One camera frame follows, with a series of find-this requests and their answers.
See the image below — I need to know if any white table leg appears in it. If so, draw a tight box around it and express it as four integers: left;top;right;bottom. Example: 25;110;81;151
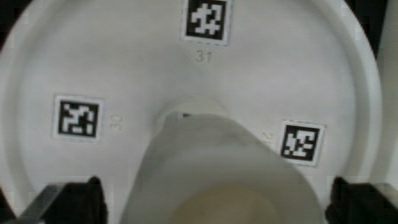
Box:
120;112;323;224

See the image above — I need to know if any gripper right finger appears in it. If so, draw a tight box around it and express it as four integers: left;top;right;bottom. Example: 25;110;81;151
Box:
325;177;398;224

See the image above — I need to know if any white round table top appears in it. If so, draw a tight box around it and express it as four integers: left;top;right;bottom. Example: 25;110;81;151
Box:
0;0;382;224

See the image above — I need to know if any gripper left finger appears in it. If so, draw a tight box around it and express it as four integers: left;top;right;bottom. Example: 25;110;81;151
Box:
9;176;106;224

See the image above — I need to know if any white frame right rail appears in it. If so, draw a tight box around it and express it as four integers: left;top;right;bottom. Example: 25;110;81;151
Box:
373;21;398;186

